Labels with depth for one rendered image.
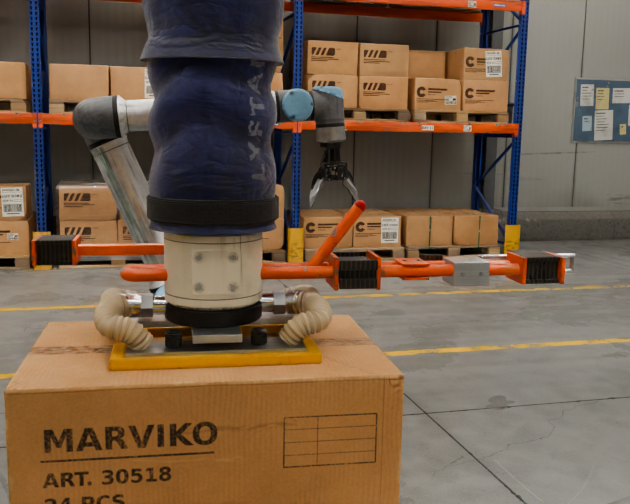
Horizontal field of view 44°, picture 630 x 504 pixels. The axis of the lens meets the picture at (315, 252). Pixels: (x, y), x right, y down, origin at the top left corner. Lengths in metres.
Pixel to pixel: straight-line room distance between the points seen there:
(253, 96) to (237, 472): 0.59
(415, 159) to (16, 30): 5.18
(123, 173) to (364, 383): 1.29
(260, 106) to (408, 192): 9.32
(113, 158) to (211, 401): 1.25
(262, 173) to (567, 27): 10.48
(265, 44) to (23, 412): 0.67
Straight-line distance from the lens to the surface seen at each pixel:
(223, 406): 1.21
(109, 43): 9.84
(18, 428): 1.24
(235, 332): 1.28
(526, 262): 1.47
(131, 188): 2.33
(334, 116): 2.37
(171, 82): 1.27
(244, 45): 1.25
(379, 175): 10.40
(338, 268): 1.36
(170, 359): 1.26
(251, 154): 1.27
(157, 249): 1.62
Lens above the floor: 1.49
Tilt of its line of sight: 9 degrees down
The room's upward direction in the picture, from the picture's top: 1 degrees clockwise
